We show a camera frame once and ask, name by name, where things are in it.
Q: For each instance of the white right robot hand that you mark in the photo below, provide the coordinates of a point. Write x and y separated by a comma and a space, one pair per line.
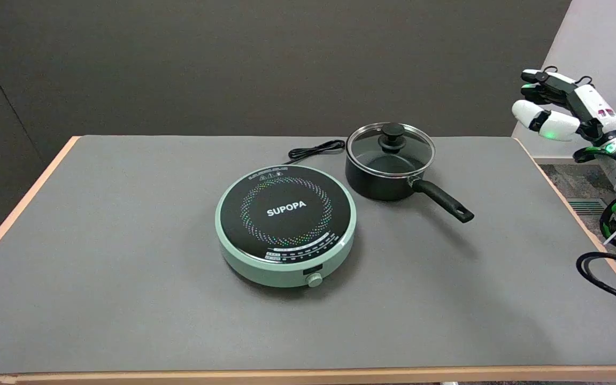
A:
559, 126

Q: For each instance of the green round induction cooker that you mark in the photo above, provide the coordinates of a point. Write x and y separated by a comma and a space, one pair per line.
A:
285, 224

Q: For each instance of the glass pot lid black knob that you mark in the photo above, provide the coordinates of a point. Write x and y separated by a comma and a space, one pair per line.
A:
391, 148

